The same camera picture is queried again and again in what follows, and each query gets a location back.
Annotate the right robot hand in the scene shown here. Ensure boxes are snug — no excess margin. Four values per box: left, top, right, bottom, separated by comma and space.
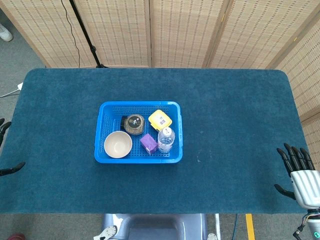
274, 142, 320, 210

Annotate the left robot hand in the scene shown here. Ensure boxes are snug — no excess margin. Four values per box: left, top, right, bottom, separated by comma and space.
0, 118, 26, 177

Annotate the beige bowl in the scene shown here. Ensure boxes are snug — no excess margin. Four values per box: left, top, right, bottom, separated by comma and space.
103, 130, 133, 159

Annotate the round dark lidded jar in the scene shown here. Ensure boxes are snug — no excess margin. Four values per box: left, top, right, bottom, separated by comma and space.
120, 114, 146, 136

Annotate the purple carton box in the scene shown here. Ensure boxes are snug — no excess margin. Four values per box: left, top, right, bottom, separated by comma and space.
139, 133, 159, 154

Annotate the clear plastic water bottle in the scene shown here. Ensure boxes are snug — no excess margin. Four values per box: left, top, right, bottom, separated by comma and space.
157, 126, 176, 154

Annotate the green container yellow lid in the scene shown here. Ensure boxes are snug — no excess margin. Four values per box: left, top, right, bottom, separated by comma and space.
148, 109, 173, 132

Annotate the yellow floor tape strip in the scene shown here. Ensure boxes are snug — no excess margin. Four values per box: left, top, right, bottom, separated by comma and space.
245, 213, 256, 240

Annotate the white shoe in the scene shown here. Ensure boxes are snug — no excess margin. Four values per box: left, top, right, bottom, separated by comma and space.
0, 23, 14, 43

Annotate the black tripod stand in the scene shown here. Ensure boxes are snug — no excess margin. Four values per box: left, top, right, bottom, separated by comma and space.
68, 0, 110, 69

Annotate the teal table cloth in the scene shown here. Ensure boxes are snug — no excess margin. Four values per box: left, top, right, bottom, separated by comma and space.
0, 67, 308, 215

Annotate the blue perforated plastic basket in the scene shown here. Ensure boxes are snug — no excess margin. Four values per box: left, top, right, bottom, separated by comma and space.
94, 100, 183, 165

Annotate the grey-blue robot torso base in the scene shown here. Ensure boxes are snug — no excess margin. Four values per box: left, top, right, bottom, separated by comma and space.
101, 213, 208, 240

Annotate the bamboo folding screen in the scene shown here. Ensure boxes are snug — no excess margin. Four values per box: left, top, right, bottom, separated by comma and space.
0, 0, 320, 161

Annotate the white power adapter with cord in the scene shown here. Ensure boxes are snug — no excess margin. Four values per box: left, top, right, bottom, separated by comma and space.
0, 82, 24, 98

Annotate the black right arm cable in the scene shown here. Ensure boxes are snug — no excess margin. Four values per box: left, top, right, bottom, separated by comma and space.
293, 223, 307, 239

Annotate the blue floor cable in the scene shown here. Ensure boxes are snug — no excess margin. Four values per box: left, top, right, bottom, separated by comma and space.
231, 214, 238, 240

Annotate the white slim post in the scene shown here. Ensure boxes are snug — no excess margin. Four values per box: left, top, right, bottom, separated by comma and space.
214, 213, 222, 240

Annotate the thin black hanging cable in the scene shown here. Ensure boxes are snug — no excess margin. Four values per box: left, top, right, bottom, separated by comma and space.
60, 0, 81, 69

